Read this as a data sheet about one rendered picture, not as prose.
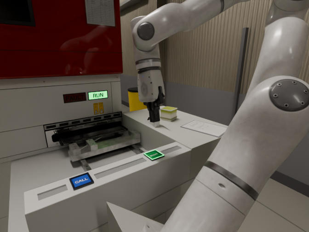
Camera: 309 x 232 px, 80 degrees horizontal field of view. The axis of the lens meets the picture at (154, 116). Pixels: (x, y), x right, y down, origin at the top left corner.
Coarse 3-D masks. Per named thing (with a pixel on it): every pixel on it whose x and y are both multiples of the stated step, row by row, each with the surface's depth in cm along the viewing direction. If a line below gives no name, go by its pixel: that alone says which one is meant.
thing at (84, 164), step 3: (81, 159) 87; (84, 159) 87; (81, 162) 85; (84, 162) 84; (81, 165) 86; (84, 165) 82; (87, 165) 82; (84, 168) 82; (87, 168) 80; (90, 168) 80
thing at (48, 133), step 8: (104, 120) 114; (112, 120) 118; (120, 120) 121; (56, 128) 100; (64, 128) 102; (72, 128) 104; (80, 128) 107; (48, 136) 98; (48, 144) 99; (56, 144) 101
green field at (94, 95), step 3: (90, 93) 106; (93, 93) 108; (96, 93) 108; (99, 93) 110; (102, 93) 111; (105, 93) 112; (90, 96) 107; (93, 96) 108; (96, 96) 109; (99, 96) 110; (102, 96) 111; (105, 96) 112
